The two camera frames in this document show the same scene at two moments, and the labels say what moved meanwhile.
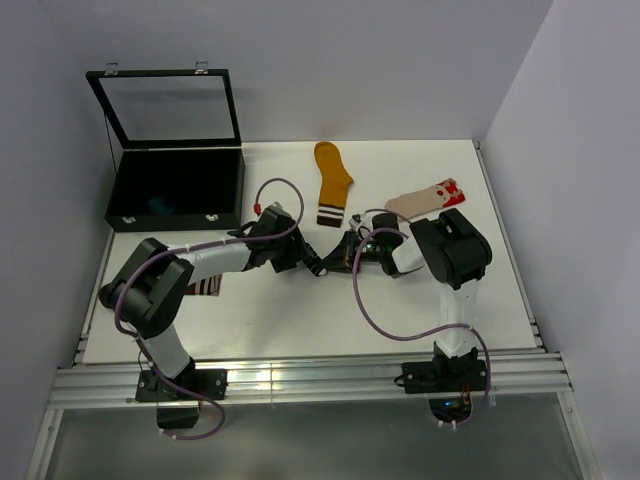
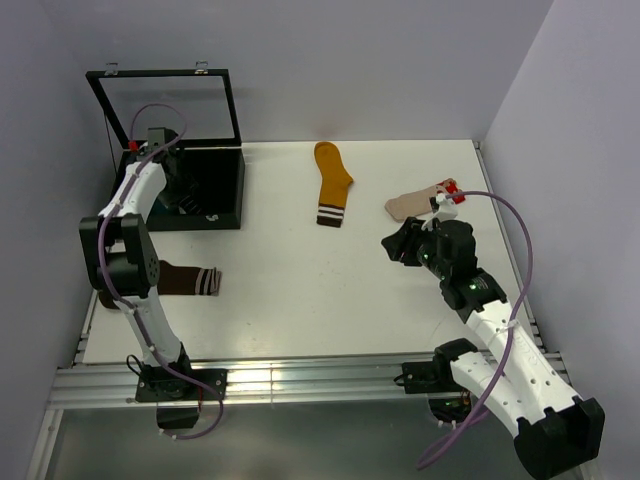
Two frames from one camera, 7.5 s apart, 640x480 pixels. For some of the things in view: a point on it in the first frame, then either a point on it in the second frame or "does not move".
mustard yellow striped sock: (334, 180) does not move
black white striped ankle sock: (312, 261) to (189, 205)
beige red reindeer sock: (442, 195) does not move
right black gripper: (341, 258) to (405, 240)
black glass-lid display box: (181, 166) does not move
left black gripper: (295, 254) to (188, 185)
